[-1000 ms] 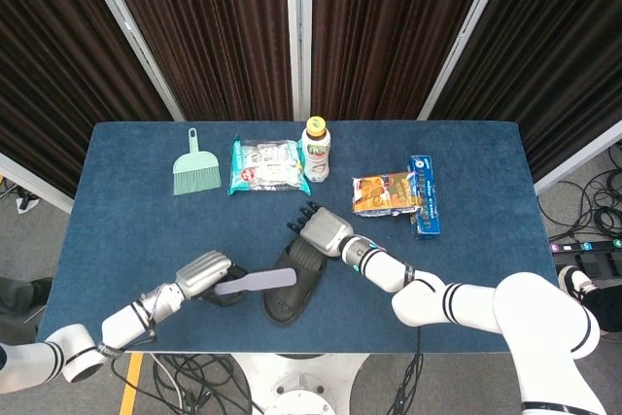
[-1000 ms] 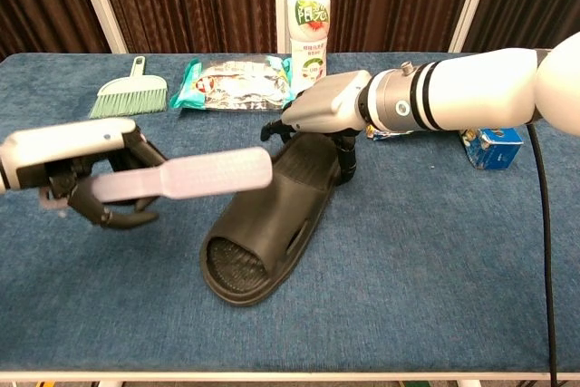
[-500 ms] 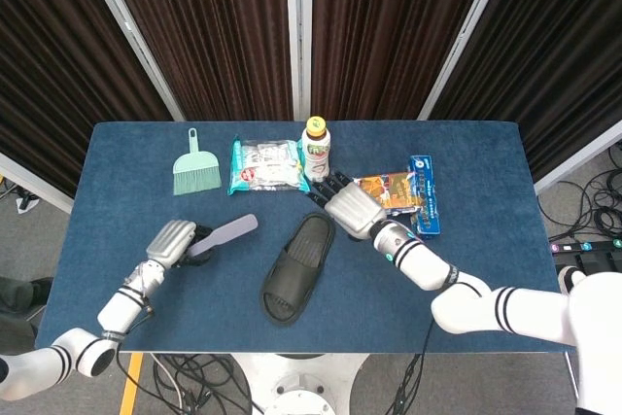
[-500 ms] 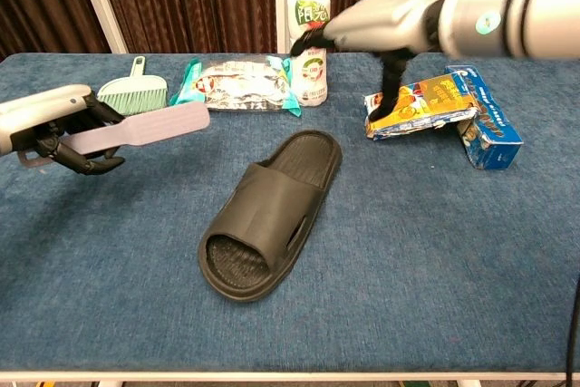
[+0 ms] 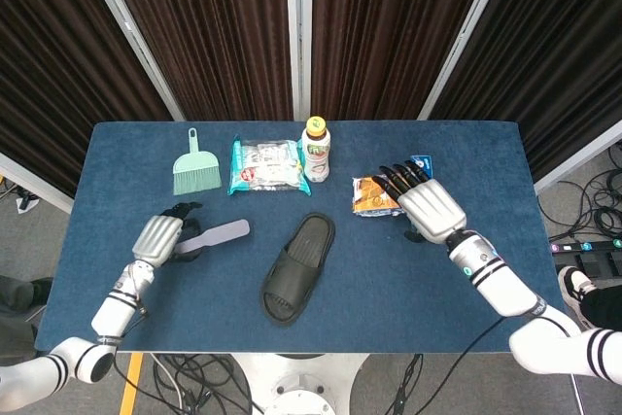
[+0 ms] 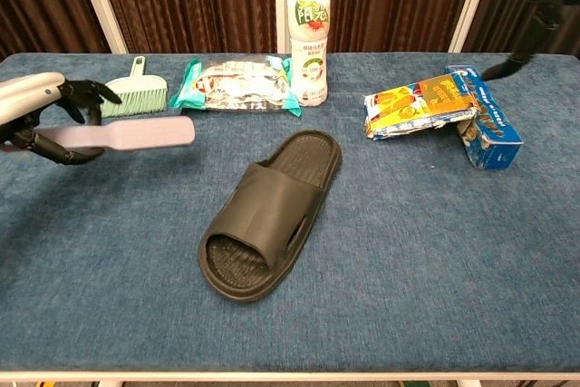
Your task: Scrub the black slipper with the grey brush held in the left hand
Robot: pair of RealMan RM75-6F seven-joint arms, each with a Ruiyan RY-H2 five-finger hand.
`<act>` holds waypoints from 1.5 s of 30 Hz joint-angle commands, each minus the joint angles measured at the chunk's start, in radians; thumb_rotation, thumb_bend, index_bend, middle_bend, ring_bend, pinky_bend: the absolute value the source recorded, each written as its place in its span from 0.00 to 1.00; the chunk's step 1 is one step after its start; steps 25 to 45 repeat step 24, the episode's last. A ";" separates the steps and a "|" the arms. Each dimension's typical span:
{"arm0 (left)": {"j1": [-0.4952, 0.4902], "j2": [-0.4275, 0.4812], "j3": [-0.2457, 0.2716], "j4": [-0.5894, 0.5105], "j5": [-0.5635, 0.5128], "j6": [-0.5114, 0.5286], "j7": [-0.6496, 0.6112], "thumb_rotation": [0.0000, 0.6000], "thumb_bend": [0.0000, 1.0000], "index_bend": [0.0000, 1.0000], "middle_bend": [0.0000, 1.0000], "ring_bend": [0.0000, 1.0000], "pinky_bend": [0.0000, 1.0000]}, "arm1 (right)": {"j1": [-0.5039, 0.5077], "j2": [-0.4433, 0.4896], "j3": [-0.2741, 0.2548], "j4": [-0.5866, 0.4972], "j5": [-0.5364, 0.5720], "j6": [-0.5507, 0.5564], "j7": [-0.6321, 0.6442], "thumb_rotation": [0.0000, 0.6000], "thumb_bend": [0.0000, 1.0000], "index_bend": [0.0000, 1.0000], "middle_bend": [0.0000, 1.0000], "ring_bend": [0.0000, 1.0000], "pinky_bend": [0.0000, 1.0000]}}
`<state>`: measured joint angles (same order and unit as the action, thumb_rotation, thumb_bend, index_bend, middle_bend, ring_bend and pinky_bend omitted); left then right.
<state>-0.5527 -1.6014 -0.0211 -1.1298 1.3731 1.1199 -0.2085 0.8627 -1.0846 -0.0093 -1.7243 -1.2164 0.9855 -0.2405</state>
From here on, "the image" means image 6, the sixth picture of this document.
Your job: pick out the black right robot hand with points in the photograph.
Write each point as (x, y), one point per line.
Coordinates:
(546, 6)

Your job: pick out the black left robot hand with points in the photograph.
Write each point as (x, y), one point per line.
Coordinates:
(84, 92)

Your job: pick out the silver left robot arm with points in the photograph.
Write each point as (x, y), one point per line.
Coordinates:
(22, 94)

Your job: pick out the green mini hand broom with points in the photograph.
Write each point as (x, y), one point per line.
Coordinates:
(140, 94)

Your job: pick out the blue cardboard box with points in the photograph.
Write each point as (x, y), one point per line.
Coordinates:
(494, 133)

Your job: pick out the teal snack packet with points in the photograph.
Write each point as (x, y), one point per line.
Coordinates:
(235, 85)

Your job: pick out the crumpled yellow blue snack bag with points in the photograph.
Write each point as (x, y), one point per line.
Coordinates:
(408, 108)

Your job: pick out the black rubber slipper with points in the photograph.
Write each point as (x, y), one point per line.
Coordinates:
(272, 196)

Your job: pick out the drink bottle yellow cap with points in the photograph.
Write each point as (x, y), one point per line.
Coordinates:
(309, 56)

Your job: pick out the blue fabric table cover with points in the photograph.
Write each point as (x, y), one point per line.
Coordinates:
(408, 246)

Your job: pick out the white slanted frame post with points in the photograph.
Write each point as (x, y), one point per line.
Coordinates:
(97, 2)
(466, 15)

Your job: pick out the white upright frame post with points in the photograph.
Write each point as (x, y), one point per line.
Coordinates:
(282, 2)

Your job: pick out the white table frame rail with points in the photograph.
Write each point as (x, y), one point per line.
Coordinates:
(290, 377)

